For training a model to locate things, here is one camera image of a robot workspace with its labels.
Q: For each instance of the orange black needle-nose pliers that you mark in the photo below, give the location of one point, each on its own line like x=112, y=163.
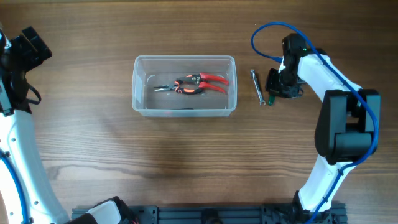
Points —
x=175, y=86

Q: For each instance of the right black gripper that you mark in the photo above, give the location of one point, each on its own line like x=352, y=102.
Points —
x=277, y=84

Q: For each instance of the small silver wrench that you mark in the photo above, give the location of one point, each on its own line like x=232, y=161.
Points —
x=262, y=101

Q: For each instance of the red handled snips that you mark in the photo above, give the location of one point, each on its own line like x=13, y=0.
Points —
x=203, y=80

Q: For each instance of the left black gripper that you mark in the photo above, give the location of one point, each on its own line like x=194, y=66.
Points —
x=34, y=47

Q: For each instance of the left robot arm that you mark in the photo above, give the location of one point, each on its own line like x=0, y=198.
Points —
x=25, y=187

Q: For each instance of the clear plastic container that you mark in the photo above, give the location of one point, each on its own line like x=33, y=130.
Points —
x=156, y=70

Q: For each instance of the green handled screwdriver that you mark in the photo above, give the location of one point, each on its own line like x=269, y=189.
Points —
x=271, y=100

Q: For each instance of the red black handled screwdriver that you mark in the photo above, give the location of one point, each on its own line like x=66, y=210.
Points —
x=170, y=111

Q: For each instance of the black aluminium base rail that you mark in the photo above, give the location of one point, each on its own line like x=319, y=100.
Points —
x=264, y=214

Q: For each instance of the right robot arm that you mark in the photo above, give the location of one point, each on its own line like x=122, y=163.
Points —
x=346, y=129

